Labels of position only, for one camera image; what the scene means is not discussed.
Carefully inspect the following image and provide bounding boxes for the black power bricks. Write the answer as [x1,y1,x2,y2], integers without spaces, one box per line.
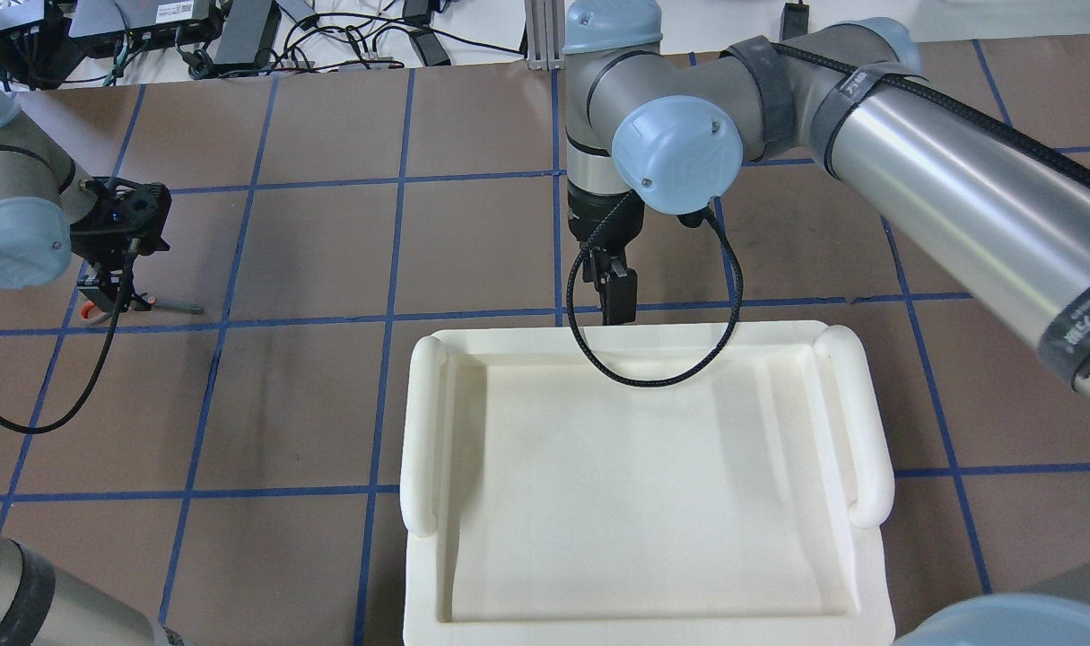
[0,1,448,92]

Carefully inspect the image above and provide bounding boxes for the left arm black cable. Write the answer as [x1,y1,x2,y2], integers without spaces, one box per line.
[0,233,140,435]

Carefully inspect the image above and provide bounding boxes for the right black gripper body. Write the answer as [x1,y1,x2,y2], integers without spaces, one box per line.
[566,184,646,310]

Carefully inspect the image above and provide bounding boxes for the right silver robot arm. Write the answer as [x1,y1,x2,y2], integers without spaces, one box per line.
[562,1,1090,397]

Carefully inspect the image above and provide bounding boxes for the white plastic tray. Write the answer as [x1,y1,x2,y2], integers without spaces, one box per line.
[398,320,894,645]

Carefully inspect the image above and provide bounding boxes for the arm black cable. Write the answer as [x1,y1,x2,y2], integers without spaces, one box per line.
[0,233,140,435]
[566,40,1090,388]

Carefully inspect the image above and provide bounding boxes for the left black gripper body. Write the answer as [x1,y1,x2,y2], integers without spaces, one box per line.
[70,179,172,310]

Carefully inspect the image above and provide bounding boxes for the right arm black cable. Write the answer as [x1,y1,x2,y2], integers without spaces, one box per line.
[566,40,1090,388]

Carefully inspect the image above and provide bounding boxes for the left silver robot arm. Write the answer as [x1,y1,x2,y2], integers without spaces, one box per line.
[0,90,187,645]

